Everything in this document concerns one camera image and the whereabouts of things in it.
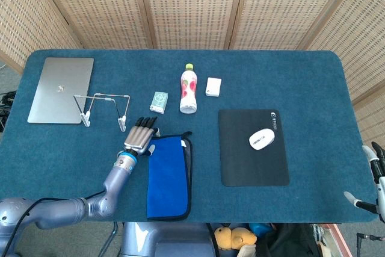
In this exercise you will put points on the black mouse pad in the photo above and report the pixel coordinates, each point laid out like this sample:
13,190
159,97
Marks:
240,154

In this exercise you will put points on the silver laptop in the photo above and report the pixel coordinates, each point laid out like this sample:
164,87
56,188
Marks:
60,88

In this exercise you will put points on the pink drink bottle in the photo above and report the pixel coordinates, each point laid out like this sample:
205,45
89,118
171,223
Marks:
188,88

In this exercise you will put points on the pink wooden frame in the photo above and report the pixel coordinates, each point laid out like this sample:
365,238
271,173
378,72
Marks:
337,236

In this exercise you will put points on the small white box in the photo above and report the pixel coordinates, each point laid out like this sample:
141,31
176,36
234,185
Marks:
213,86

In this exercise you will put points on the bamboo folding screen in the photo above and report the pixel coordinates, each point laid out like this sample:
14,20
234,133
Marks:
192,4

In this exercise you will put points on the yellow plush toy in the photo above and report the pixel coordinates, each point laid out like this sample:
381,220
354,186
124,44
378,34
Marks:
231,237

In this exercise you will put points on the green tissue pack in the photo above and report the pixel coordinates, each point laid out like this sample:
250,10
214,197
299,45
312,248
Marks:
158,102

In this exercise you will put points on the grey and blue cloth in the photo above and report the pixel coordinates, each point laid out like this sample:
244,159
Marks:
167,178

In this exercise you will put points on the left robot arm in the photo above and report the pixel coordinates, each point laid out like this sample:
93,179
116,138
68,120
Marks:
115,178

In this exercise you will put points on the black bag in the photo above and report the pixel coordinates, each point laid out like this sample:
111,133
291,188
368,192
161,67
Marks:
285,242

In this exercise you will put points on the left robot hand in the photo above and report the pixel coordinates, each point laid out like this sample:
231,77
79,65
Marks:
138,138

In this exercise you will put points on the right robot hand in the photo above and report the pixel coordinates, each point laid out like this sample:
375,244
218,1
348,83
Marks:
379,187

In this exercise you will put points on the grey robot torso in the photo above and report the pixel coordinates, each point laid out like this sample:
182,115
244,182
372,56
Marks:
168,239

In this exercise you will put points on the blue plastic object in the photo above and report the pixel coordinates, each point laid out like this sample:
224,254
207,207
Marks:
260,229

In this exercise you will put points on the white computer mouse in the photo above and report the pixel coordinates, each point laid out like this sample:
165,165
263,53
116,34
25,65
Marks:
261,139

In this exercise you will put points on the silver metal clamp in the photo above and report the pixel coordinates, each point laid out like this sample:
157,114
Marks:
319,233

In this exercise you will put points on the blue table cloth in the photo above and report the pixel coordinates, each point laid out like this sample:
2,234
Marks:
300,82

